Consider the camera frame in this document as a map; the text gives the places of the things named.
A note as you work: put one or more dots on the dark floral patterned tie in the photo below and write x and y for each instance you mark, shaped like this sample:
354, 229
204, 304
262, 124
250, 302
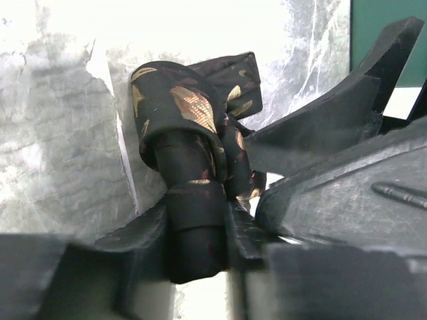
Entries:
188, 126

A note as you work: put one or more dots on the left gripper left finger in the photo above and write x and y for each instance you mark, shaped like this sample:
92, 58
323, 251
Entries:
120, 276

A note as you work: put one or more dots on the green compartment organizer tray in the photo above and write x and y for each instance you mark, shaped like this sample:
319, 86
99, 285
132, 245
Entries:
389, 37

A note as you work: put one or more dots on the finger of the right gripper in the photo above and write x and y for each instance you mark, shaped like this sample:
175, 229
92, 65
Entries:
349, 113
373, 193

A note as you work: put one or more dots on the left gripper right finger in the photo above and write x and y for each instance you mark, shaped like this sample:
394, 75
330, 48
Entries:
308, 278

